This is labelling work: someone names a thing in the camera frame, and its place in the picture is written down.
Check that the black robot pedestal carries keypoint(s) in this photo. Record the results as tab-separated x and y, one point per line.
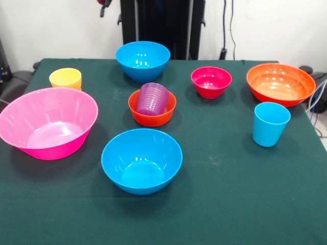
158	20

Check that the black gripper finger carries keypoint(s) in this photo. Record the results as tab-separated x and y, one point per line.
109	2
102	11

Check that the small red bowl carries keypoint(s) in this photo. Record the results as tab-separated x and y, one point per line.
153	121

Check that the purple ribbed cup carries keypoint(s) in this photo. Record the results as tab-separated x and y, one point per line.
152	99

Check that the yellow cup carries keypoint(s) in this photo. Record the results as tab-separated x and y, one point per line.
65	77

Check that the small magenta bowl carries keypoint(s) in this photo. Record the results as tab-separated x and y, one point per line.
211	86

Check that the large orange bowl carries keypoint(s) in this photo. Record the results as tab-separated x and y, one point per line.
281	84

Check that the blue cup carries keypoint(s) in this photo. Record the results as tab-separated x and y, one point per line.
268	132

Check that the dark green tablecloth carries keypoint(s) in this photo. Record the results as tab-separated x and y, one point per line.
217	178

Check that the large pink bowl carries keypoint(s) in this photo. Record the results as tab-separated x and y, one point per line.
51	114

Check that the black equipment rack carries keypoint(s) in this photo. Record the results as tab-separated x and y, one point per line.
3	69

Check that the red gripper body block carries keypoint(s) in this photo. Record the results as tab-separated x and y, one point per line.
100	2

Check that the blue bowl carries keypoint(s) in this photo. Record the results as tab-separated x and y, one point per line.
141	163
143	71

